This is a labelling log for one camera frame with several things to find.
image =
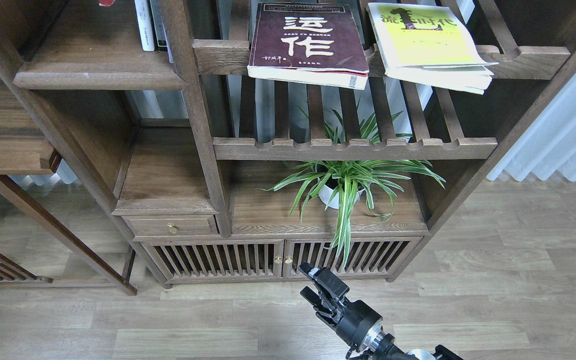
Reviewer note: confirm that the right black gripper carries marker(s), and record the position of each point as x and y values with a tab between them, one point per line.
356	323

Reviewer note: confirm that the white upright book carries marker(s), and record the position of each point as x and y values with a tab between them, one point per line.
145	24

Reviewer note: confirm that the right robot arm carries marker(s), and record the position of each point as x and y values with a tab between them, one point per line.
383	348

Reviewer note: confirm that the wooden side furniture left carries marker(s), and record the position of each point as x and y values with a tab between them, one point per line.
24	150

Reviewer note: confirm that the dark upright book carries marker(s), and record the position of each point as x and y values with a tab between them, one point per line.
159	29

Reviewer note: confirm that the dark wooden bookshelf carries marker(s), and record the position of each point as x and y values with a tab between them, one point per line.
189	138

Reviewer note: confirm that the red cover book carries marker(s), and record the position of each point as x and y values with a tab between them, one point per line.
106	3

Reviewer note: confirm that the green spider plant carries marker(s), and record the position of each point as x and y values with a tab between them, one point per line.
380	175

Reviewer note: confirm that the brass drawer knob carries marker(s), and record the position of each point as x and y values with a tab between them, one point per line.
171	228

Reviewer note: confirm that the white curtain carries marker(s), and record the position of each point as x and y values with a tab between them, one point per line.
548	148

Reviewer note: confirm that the dark red book white characters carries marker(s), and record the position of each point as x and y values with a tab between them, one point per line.
308	43

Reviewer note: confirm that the yellow green cover book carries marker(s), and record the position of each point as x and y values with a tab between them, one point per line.
428	45

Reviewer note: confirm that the brass cabinet door knobs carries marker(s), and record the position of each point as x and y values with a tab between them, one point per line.
283	260

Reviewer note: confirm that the white plant pot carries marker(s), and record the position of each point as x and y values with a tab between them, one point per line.
340	192

